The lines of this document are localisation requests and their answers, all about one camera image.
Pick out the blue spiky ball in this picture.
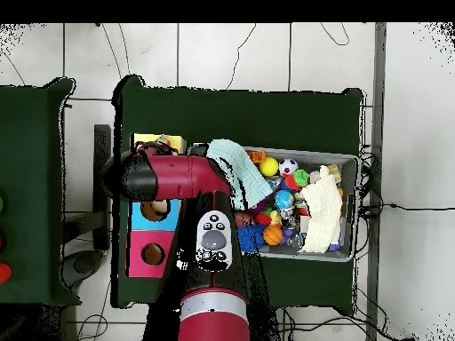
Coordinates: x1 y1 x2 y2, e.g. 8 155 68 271
236 224 266 253

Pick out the small soccer ball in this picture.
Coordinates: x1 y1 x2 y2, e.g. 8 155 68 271
278 157 300 178

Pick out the wooden box with three holes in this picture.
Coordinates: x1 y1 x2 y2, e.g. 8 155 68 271
125 132 188 279

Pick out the black cable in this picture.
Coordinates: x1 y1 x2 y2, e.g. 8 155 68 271
358 202 455 214

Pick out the cream white cloth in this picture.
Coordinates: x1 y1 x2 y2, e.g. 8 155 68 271
297 164 345 255

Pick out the blue globe ball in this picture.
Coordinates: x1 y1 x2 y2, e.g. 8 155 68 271
274 189 296 210

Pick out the small orange basketball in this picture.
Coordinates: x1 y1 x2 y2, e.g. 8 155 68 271
263 224 284 247

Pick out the grey round base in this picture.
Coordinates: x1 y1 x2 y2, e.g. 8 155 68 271
60 249 104 289

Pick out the black flat stand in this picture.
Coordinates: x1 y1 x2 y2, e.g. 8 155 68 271
92 123 112 251

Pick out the small brown football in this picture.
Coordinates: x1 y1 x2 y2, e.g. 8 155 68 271
234 211 256 228

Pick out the light blue cloth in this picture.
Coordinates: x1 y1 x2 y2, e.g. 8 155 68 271
205 138 274 211

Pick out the clear mesh bin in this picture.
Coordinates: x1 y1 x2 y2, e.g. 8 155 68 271
186 141 362 264

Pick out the dark green table cloth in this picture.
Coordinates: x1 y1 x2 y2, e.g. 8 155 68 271
110 74 364 317
0 76 83 308

